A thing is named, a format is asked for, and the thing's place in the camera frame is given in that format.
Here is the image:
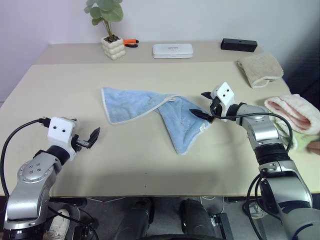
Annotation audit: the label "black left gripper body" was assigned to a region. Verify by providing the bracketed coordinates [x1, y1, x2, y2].
[71, 134, 91, 152]

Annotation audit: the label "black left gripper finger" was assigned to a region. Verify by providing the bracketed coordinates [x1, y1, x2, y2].
[87, 126, 102, 149]

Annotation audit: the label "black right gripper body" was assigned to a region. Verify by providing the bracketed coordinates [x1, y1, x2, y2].
[210, 96, 225, 119]

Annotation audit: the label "light blue towel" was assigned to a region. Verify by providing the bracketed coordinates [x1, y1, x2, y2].
[100, 86, 212, 156]

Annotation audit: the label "folded beige towel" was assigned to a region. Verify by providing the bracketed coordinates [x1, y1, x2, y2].
[236, 52, 285, 89]

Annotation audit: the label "folded pink towel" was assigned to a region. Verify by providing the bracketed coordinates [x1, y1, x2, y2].
[264, 93, 320, 136]

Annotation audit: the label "folded light green towel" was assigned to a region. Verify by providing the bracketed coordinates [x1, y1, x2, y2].
[272, 117, 320, 152]

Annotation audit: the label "person's bare hand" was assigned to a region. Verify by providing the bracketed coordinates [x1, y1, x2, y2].
[305, 140, 320, 154]

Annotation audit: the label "flat white case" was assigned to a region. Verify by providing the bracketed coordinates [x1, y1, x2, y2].
[152, 43, 195, 60]

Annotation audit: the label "long black box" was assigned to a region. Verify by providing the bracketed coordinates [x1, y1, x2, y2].
[220, 38, 258, 53]

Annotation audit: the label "white bubble plant pot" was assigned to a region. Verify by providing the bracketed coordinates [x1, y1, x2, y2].
[100, 34, 127, 61]

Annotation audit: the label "dark rounded shape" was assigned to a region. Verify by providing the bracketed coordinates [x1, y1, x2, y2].
[179, 198, 217, 238]

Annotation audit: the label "grey white shoe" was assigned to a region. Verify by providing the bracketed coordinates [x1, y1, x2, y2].
[246, 199, 266, 220]

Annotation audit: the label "green leafy plant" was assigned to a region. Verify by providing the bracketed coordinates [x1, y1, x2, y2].
[83, 0, 125, 41]

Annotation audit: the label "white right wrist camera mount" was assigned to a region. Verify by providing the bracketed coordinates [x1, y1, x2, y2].
[210, 81, 236, 123]

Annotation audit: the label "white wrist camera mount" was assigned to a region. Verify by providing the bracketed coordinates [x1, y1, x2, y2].
[210, 81, 236, 123]
[47, 116, 78, 161]

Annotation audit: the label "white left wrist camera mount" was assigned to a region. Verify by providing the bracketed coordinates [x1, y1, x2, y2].
[47, 116, 78, 161]

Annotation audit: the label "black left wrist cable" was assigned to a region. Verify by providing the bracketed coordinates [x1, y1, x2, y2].
[0, 117, 51, 198]

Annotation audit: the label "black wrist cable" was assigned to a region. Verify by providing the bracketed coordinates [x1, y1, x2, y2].
[0, 117, 51, 198]
[209, 104, 294, 153]

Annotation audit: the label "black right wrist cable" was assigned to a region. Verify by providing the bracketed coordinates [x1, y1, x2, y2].
[209, 104, 294, 153]

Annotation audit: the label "black cable under arm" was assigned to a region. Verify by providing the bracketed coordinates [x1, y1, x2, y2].
[243, 173, 268, 240]

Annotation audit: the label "orange handled pliers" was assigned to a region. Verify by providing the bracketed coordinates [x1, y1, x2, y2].
[123, 38, 140, 48]

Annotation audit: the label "black floor bracket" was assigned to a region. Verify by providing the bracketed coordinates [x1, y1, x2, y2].
[211, 212, 235, 240]

